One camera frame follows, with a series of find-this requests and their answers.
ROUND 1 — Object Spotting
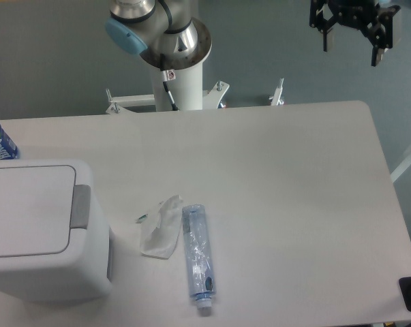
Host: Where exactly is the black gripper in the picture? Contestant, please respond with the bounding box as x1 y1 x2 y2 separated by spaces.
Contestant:
309 1 402 67

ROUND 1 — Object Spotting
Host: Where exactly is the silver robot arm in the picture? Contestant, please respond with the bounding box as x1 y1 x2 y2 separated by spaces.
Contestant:
105 1 401 69

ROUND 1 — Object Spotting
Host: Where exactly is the white trash can lid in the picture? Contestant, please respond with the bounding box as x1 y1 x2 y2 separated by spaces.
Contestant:
0 166 91 258

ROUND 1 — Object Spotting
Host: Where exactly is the white trash can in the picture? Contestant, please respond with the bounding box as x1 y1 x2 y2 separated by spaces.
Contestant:
0 159 114 302

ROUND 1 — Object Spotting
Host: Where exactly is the crumpled white tissue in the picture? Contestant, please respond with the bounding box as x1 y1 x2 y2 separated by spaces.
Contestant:
136 195 183 260

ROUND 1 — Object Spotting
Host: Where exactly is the empty clear plastic bottle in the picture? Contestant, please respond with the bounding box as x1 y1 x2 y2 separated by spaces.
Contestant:
181 204 216 314

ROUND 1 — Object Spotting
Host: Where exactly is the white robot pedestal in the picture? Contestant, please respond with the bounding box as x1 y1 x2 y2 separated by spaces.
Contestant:
104 57 286 115

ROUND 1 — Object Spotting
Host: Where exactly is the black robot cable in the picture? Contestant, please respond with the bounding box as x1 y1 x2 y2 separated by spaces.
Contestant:
159 54 180 112

